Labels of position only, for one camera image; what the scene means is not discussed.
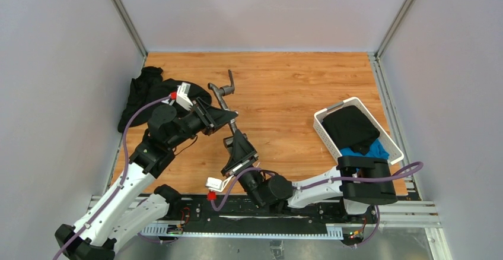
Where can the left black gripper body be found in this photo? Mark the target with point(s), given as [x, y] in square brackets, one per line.
[200, 111]

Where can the blue cloth in basket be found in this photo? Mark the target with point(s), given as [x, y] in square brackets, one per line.
[376, 151]

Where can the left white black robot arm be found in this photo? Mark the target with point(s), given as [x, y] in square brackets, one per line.
[104, 230]

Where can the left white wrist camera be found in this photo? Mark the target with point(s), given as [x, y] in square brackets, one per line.
[182, 96]

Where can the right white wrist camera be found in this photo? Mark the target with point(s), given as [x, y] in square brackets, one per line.
[217, 185]

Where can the white plastic basket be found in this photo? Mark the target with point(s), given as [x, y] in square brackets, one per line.
[396, 154]

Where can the black cloth with white print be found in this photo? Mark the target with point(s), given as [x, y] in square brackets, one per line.
[150, 86]

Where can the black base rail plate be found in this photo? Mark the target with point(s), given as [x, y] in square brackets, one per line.
[193, 216]

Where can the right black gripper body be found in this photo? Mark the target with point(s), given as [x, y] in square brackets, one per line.
[244, 164]

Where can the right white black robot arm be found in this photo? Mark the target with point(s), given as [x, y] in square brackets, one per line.
[359, 181]

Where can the grey faucet with lever handle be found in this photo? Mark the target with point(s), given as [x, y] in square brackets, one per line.
[220, 92]

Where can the black cloth in basket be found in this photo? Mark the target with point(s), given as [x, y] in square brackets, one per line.
[350, 127]

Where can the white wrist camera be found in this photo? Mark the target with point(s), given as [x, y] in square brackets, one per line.
[217, 185]
[182, 96]

